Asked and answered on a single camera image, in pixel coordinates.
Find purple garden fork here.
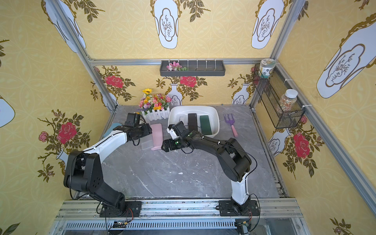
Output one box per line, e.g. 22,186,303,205
224,114,239,138

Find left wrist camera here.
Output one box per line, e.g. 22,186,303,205
124,113,141,127

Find white plastic storage box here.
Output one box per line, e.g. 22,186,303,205
168,106,220,138

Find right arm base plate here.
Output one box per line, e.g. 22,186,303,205
215,200,260,216

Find green pencil case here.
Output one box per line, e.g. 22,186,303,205
200,115,212,135

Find small circuit board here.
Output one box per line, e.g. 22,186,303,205
112,221,128,229

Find grey wall shelf tray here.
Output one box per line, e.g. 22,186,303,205
160,59,226,77

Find flowers in white fence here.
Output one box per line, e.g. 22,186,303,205
138,88,172,120

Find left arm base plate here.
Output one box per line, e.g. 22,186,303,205
99,201,142,218

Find black wire basket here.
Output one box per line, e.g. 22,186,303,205
250,64,305,129

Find pink flowers in tray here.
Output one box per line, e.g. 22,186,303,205
166,61,188,71

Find pink pencil case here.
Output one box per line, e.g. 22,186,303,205
150,123,164,151

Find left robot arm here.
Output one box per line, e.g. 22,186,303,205
63,123,152,215

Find glass jar white lid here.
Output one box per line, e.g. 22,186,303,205
277,89,298,115

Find patterned tin jar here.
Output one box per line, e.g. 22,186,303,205
258,58,276,78

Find aluminium front rail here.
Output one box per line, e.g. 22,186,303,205
50,197,309,235

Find clear pencil case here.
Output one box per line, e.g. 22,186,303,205
178,114,188,126
141,140,154,150

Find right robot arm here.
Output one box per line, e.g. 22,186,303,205
161,132,252,205

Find black pencil case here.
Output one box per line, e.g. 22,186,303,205
188,113,198,132

